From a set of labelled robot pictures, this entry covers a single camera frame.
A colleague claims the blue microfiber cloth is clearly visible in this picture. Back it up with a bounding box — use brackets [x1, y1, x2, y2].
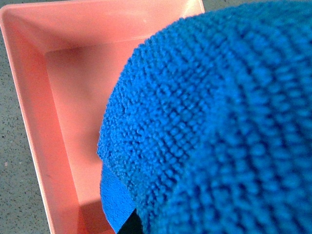
[98, 0, 312, 234]

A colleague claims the pink plastic bin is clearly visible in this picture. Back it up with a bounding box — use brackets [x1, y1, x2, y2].
[0, 0, 204, 234]

